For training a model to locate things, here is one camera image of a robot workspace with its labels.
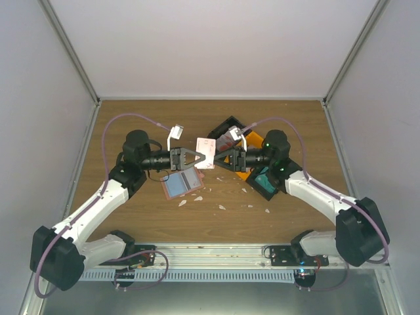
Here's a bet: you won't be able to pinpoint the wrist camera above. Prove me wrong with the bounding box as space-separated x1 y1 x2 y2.
228 126 247 152
167 125 184 151

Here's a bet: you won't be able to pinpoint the red white card stack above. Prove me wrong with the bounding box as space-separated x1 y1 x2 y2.
216 131 237 152

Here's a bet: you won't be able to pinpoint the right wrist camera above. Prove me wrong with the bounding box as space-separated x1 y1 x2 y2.
228 126 247 152

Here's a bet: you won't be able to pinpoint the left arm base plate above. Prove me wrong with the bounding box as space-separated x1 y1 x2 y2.
102 244 156 268

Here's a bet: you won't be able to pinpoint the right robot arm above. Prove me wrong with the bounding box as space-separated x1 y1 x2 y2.
215 126 390 266

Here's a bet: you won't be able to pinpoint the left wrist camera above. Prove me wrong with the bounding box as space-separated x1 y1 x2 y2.
167 125 184 151

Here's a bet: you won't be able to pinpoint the pink card holder wallet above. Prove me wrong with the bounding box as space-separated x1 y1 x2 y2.
161 167 204 200

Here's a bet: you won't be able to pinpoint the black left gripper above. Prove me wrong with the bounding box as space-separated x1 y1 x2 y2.
141 147 206 172

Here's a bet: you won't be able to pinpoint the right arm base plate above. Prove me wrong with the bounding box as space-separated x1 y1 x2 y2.
263 245 329 267

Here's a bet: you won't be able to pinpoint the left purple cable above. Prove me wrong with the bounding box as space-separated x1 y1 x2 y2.
33 113 170 299

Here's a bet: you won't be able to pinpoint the yellow bin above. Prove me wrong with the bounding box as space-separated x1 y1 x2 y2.
236 131 263 181

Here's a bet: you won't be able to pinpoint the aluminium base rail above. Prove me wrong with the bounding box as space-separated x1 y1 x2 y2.
34 241 391 270

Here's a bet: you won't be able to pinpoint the black bin teal cards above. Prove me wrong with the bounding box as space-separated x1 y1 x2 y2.
245 159 303 201

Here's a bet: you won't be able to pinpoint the purple cable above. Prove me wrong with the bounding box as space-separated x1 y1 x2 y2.
33 113 170 299
241 117 391 291

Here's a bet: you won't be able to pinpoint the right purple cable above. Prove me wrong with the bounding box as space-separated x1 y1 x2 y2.
241 117 391 291

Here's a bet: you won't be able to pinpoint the grey cable duct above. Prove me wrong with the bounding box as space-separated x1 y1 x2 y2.
78 269 296 282

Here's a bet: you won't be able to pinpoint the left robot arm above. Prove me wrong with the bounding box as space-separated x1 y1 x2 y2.
30 130 205 291

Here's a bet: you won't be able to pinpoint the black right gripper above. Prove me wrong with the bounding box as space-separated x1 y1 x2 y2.
209 146 273 173

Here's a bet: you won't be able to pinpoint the white debris pile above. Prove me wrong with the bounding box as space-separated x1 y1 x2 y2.
177 194 203 207

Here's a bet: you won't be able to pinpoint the black bin red cards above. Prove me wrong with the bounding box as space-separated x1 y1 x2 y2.
207 115 245 140

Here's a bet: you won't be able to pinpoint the teal card stack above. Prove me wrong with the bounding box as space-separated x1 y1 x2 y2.
255 167 276 194

